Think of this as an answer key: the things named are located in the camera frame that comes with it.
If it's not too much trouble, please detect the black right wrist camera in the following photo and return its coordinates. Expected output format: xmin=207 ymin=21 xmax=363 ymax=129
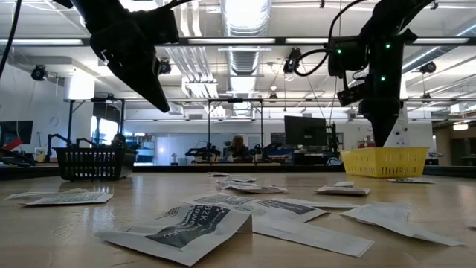
xmin=328 ymin=36 xmax=361 ymax=78

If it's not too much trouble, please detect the black wall screen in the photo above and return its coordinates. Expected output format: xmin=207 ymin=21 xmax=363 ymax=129
xmin=0 ymin=120 xmax=34 ymax=146

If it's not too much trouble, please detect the white pillar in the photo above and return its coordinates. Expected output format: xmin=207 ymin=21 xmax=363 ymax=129
xmin=382 ymin=80 xmax=410 ymax=148

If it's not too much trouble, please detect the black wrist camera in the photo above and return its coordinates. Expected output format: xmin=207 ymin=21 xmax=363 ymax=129
xmin=132 ymin=9 xmax=180 ymax=45
xmin=328 ymin=36 xmax=361 ymax=78

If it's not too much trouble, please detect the black computer monitor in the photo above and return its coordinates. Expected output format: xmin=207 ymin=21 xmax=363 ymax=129
xmin=284 ymin=115 xmax=328 ymax=147

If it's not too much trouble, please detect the silver ventilation duct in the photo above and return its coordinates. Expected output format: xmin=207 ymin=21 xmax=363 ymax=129
xmin=219 ymin=0 xmax=272 ymax=120

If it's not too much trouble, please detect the yellow plastic basket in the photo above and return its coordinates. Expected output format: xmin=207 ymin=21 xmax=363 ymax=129
xmin=340 ymin=147 xmax=430 ymax=179

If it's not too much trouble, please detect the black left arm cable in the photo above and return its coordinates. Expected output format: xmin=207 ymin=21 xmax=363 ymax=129
xmin=0 ymin=0 xmax=23 ymax=80

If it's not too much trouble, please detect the black overhead frame beam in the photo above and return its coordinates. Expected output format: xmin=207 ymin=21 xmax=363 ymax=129
xmin=0 ymin=36 xmax=476 ymax=47

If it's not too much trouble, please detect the black plastic basket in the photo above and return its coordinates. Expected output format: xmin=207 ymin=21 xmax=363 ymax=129
xmin=54 ymin=147 xmax=137 ymax=182

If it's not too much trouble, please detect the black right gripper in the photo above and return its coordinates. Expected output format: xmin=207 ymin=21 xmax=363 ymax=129
xmin=359 ymin=35 xmax=417 ymax=147

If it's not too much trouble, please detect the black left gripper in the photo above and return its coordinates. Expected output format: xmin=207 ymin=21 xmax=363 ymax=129
xmin=91 ymin=13 xmax=171 ymax=113

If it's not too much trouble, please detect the black aluminium table frame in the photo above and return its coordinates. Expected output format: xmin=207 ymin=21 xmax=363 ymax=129
xmin=0 ymin=163 xmax=476 ymax=182

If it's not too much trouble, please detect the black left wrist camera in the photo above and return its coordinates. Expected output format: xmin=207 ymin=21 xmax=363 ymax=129
xmin=132 ymin=9 xmax=180 ymax=45

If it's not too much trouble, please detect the black neighbouring station frame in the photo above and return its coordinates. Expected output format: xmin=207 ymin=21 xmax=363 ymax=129
xmin=62 ymin=97 xmax=127 ymax=150
xmin=206 ymin=97 xmax=265 ymax=165

